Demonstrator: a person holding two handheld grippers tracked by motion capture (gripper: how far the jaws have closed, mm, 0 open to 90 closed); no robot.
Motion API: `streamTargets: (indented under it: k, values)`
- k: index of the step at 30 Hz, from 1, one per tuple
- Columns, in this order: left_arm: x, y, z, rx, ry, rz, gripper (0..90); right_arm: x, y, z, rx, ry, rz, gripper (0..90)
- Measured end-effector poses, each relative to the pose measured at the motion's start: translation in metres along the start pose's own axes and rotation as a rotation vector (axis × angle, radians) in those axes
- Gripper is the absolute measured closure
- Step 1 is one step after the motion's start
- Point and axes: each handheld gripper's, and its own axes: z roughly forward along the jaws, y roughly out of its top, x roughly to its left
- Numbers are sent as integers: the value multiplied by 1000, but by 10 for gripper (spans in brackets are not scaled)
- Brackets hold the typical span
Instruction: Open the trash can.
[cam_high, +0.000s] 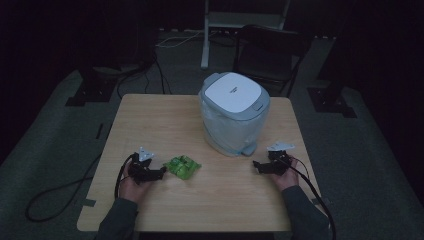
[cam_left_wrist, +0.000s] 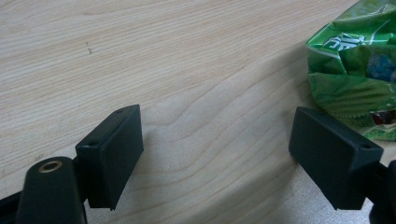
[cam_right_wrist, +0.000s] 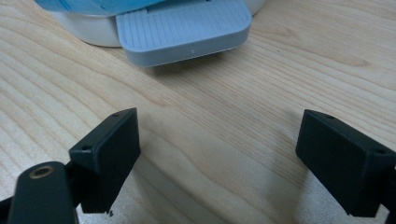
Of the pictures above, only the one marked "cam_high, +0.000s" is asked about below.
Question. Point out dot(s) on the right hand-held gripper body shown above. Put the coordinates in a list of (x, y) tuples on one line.
[(279, 159)]

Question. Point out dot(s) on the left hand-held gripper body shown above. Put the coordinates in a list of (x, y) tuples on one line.
[(141, 166)]

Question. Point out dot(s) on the green snack packet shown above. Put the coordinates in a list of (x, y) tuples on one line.
[(181, 166)]

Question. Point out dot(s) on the person's right hand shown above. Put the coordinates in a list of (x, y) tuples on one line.
[(287, 178)]

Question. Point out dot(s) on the person's left hand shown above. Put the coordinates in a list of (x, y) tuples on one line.
[(130, 190)]

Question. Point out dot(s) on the white lidded trash can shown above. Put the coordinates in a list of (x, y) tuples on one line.
[(233, 113)]

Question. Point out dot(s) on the grey tape strip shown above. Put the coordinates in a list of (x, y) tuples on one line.
[(87, 202)]

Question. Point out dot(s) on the black stand base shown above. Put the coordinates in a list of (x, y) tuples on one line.
[(91, 93), (330, 101)]

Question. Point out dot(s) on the black folding chair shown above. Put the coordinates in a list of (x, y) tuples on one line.
[(266, 53)]

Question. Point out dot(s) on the white metal desk frame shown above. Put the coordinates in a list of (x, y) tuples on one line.
[(208, 33)]

